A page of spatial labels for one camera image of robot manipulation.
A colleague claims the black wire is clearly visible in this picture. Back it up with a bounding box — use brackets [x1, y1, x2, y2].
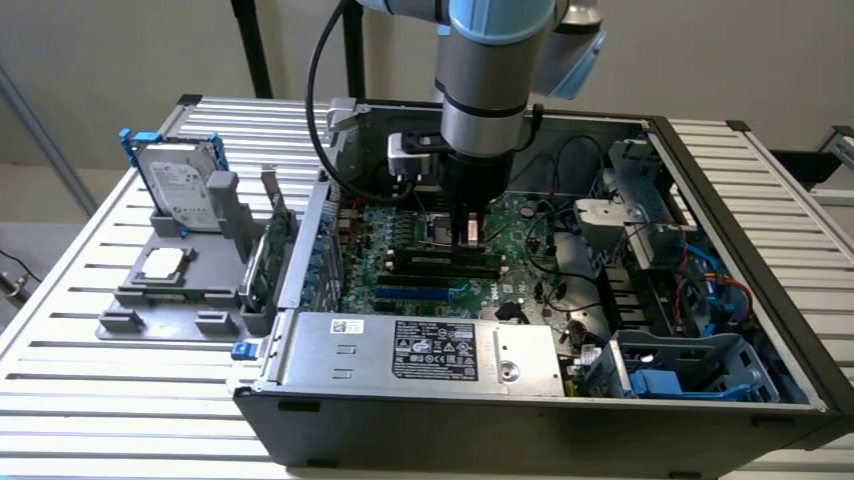
[552, 134, 609, 194]

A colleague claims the silver CPU chip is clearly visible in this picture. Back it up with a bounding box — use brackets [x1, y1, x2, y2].
[140, 248, 187, 280]

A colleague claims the black expansion slot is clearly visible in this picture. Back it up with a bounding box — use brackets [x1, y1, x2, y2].
[376, 273, 468, 290]

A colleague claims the hard disk in blue frame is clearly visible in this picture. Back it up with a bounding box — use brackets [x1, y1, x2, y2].
[117, 128, 231, 234]

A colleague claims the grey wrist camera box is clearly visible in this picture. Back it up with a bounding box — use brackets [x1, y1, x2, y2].
[386, 131, 443, 194]

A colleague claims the grey parts rack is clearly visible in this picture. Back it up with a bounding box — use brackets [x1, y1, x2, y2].
[95, 171, 276, 342]

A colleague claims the blue expansion slot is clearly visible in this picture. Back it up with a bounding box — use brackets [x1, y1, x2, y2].
[374, 286, 462, 303]

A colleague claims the blue plastic disk bracket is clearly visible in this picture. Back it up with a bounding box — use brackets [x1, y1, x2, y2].
[630, 368, 686, 399]

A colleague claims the green motherboard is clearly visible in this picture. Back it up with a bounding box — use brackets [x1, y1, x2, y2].
[332, 192, 575, 331]

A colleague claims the grey case corner bracket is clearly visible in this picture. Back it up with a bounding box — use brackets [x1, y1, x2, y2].
[327, 97, 359, 134]

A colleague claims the silver power supply unit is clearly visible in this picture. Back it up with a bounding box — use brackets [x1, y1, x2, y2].
[270, 311, 568, 399]

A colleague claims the black metal stand post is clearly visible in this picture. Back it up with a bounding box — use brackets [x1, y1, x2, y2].
[231, 0, 275, 100]

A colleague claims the grey metal disk bay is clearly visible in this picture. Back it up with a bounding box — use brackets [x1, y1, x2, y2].
[572, 138, 699, 241]

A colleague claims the red wire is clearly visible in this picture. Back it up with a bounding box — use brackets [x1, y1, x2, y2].
[673, 277, 754, 321]

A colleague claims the black open PC case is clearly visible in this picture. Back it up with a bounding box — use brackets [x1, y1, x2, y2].
[231, 103, 854, 470]

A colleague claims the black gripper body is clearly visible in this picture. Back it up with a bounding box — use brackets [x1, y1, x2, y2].
[438, 148, 516, 206]

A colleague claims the CPU socket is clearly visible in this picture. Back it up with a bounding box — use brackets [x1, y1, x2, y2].
[416, 212, 462, 246]

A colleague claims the green graphics card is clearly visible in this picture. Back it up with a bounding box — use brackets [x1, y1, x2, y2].
[240, 164, 299, 314]

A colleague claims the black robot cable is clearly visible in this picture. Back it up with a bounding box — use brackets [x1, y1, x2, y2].
[304, 0, 375, 201]

